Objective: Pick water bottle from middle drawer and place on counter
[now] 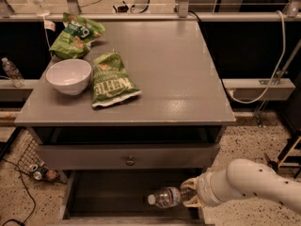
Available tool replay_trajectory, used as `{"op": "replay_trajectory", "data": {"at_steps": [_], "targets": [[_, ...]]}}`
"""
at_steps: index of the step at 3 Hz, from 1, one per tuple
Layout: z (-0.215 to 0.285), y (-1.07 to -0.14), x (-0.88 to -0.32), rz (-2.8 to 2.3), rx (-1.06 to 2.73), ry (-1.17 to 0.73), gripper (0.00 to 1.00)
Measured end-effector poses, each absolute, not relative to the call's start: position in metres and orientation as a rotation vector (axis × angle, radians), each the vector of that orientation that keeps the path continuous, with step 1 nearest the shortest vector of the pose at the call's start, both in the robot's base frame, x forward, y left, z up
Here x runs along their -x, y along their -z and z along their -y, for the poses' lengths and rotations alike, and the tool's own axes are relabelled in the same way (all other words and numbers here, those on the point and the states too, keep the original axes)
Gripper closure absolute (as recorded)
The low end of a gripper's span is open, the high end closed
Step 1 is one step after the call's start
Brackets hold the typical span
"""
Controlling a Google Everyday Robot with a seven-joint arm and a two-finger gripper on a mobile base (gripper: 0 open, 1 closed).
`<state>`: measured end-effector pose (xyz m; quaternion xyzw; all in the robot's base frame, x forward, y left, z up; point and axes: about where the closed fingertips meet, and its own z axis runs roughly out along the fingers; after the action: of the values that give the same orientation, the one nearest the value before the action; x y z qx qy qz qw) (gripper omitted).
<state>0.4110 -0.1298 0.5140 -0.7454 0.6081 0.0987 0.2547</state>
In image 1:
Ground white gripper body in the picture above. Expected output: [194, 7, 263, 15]
[197, 171, 226, 207]

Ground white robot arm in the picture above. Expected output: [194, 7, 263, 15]
[180, 159, 301, 214]

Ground white ceramic bowl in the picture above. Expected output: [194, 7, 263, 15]
[46, 59, 92, 95]

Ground soda can right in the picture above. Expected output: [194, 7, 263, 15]
[33, 171, 43, 180]

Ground wire basket on floor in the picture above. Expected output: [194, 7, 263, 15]
[17, 137, 68, 184]

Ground open grey middle drawer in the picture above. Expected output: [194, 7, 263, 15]
[60, 169, 205, 226]

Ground grey wooden drawer cabinet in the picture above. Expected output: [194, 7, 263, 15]
[13, 20, 237, 226]

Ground green kettle chips bag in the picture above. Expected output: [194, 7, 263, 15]
[92, 52, 142, 108]

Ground soda can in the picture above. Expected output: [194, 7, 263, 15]
[33, 171, 43, 180]
[28, 164, 39, 172]

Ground soda can left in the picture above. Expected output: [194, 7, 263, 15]
[28, 164, 39, 172]

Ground clear plastic water bottle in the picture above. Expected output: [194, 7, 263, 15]
[148, 186, 197, 209]

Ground black power adapter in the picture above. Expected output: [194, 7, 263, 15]
[113, 3, 129, 13]

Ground black floor cable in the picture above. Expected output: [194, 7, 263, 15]
[0, 156, 38, 226]

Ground clear bottle on ledge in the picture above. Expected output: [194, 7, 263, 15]
[2, 57, 25, 88]

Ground wheeled black cart base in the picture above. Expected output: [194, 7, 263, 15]
[264, 130, 301, 179]

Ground green snack bag rear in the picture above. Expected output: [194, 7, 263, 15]
[49, 12, 105, 59]

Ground closed grey top drawer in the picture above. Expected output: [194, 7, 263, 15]
[36, 143, 220, 170]

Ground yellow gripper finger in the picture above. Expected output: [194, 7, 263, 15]
[182, 195, 202, 208]
[180, 177, 198, 190]

